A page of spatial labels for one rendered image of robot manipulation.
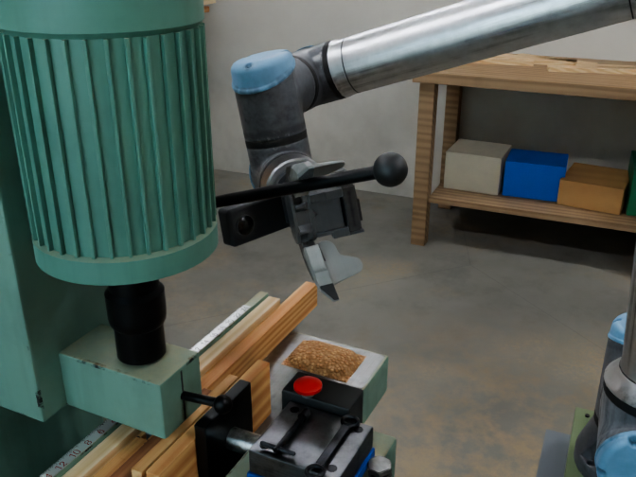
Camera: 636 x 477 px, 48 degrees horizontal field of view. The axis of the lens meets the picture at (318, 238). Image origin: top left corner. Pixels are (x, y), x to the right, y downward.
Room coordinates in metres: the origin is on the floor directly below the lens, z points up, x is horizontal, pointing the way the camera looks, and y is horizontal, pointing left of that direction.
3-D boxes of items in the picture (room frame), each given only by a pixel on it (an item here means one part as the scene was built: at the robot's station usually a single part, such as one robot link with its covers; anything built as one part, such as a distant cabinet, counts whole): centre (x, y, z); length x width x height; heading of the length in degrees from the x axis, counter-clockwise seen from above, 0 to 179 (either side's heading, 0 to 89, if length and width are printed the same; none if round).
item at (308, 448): (0.59, 0.00, 0.99); 0.13 x 0.11 x 0.06; 154
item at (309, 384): (0.62, 0.01, 1.02); 0.03 x 0.03 x 0.01
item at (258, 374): (0.64, 0.11, 0.94); 0.22 x 0.02 x 0.08; 154
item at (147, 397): (0.66, 0.20, 1.00); 0.14 x 0.07 x 0.09; 64
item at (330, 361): (0.85, -0.01, 0.91); 0.10 x 0.07 x 0.02; 64
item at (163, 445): (0.65, 0.14, 0.93); 0.19 x 0.01 x 0.06; 154
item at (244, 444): (0.62, 0.07, 0.95); 0.09 x 0.07 x 0.09; 154
